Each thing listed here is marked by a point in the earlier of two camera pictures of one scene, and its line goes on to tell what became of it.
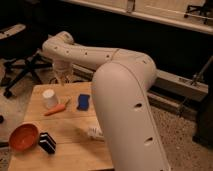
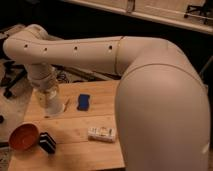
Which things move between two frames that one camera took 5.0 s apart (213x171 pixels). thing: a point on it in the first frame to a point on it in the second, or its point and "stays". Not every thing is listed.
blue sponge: x=83 y=102 stays
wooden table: x=70 y=133 stays
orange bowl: x=25 y=136 stays
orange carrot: x=57 y=109 to x=65 y=103
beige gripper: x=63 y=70 to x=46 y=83
